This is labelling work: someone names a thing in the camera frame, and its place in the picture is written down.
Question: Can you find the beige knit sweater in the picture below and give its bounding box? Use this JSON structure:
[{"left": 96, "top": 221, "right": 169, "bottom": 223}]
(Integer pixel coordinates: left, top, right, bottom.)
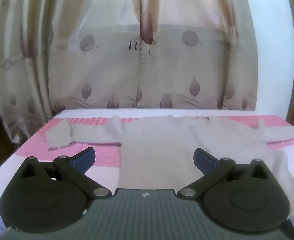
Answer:
[{"left": 45, "top": 115, "right": 294, "bottom": 207}]

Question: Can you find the pink checked blanket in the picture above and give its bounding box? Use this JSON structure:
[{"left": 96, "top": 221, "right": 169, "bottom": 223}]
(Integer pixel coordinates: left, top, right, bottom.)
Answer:
[{"left": 0, "top": 109, "right": 294, "bottom": 232}]

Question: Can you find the leaf print curtain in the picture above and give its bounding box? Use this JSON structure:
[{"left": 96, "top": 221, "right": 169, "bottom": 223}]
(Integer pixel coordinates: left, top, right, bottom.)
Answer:
[{"left": 0, "top": 0, "right": 260, "bottom": 144}]

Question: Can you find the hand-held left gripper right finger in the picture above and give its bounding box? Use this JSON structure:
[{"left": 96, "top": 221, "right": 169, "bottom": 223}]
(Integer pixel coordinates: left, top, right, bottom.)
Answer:
[{"left": 177, "top": 148, "right": 272, "bottom": 200}]

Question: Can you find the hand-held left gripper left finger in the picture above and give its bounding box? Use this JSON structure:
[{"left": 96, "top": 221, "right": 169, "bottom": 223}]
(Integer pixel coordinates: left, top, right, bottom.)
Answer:
[{"left": 19, "top": 147, "right": 112, "bottom": 200}]

